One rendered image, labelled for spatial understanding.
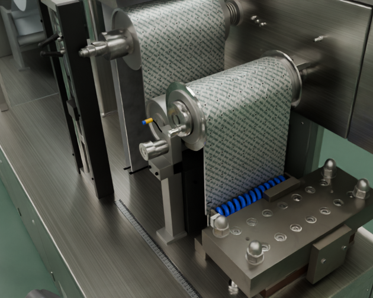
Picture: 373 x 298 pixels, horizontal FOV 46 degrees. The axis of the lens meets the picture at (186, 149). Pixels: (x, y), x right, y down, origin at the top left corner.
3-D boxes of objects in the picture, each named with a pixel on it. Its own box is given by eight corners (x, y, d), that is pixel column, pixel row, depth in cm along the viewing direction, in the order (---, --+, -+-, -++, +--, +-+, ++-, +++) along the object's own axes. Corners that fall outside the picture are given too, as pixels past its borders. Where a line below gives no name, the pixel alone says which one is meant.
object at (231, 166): (205, 214, 98) (203, 146, 87) (281, 175, 108) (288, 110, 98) (206, 215, 98) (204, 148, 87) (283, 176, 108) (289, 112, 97)
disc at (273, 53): (254, 98, 109) (256, 41, 101) (255, 97, 109) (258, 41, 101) (296, 122, 99) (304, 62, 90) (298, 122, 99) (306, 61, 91)
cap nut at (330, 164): (317, 172, 107) (320, 158, 104) (327, 167, 109) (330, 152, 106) (329, 180, 104) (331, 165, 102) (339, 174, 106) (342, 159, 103)
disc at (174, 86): (167, 132, 98) (163, 71, 90) (169, 130, 98) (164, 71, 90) (206, 163, 88) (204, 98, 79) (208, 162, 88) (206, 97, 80)
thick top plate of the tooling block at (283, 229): (202, 248, 96) (201, 229, 93) (327, 180, 114) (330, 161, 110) (249, 298, 85) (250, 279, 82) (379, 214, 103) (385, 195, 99)
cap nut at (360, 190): (349, 193, 100) (352, 178, 98) (359, 187, 102) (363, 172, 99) (362, 201, 98) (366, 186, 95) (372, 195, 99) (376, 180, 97)
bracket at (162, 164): (154, 235, 110) (142, 133, 93) (176, 224, 113) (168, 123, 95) (165, 247, 107) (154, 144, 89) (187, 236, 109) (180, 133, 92)
